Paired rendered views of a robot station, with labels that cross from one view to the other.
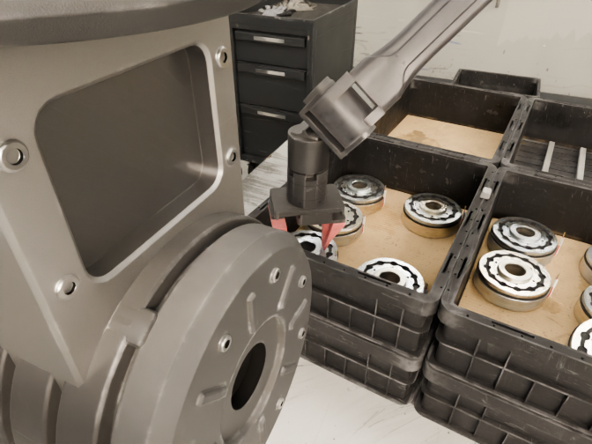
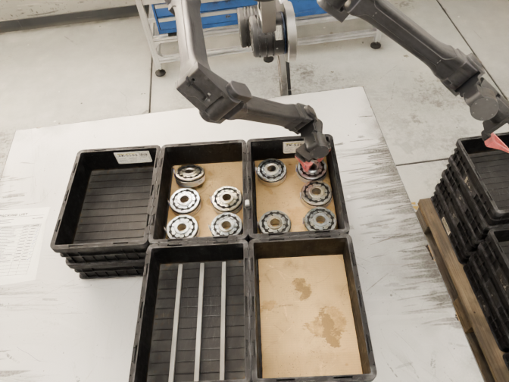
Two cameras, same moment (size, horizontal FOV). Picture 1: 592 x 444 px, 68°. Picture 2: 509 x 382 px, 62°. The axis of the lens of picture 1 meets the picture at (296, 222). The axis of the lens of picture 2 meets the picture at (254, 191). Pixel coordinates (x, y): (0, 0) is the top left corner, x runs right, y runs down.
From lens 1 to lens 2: 158 cm
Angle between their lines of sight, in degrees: 88
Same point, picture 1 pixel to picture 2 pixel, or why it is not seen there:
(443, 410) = not seen: hidden behind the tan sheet
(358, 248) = (296, 192)
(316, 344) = not seen: hidden behind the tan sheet
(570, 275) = (203, 223)
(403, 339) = (257, 158)
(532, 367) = (215, 152)
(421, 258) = (267, 200)
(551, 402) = (207, 161)
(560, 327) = (206, 193)
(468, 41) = not seen: outside the picture
